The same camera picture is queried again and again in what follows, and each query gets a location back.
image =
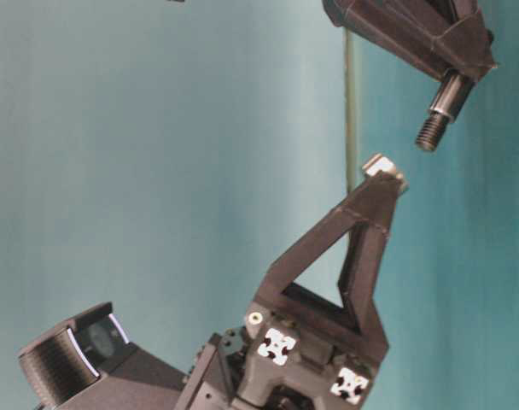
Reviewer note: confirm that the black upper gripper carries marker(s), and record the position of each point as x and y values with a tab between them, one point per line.
432	36

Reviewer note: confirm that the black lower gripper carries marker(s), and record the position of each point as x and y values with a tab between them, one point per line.
327	281

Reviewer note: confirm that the silver threaded metal shaft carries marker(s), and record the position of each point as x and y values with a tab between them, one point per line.
450	98

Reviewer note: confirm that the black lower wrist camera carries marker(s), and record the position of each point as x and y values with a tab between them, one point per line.
88	362

